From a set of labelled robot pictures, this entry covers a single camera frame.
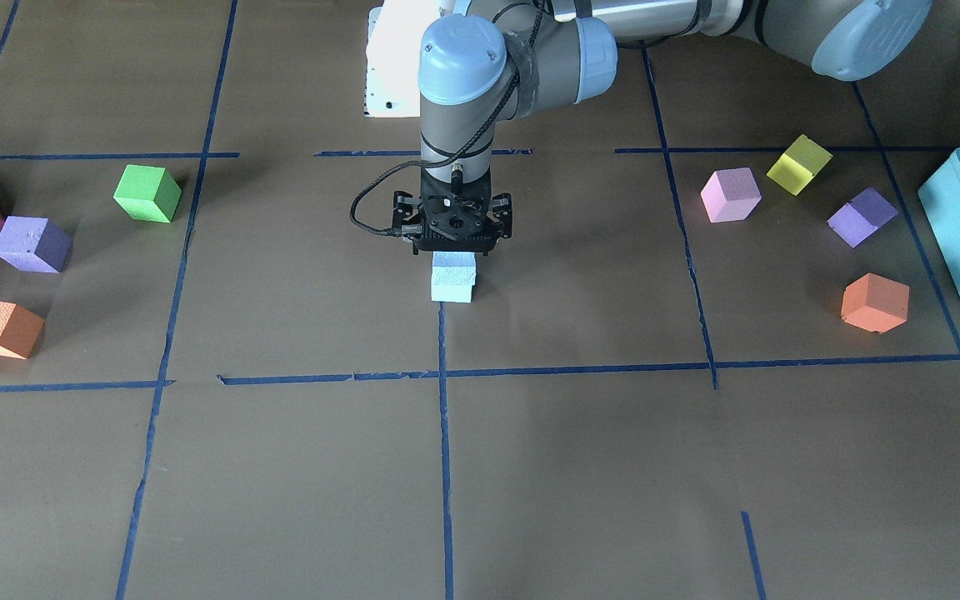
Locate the light blue block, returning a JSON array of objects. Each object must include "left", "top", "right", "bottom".
[
  {"left": 430, "top": 265, "right": 476, "bottom": 303},
  {"left": 432, "top": 251, "right": 476, "bottom": 271}
]

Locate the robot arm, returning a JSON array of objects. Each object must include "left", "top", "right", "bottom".
[{"left": 418, "top": 1, "right": 931, "bottom": 198}]

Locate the pink block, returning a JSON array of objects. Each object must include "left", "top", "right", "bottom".
[{"left": 700, "top": 167, "right": 763, "bottom": 223}]

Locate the green block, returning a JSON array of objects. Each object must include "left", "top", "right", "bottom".
[{"left": 112, "top": 164, "right": 182, "bottom": 223}]

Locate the yellow block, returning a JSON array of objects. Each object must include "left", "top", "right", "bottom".
[{"left": 766, "top": 134, "right": 833, "bottom": 197}]

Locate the purple block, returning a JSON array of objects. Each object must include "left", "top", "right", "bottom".
[
  {"left": 0, "top": 216, "right": 73, "bottom": 273},
  {"left": 827, "top": 187, "right": 898, "bottom": 249}
]

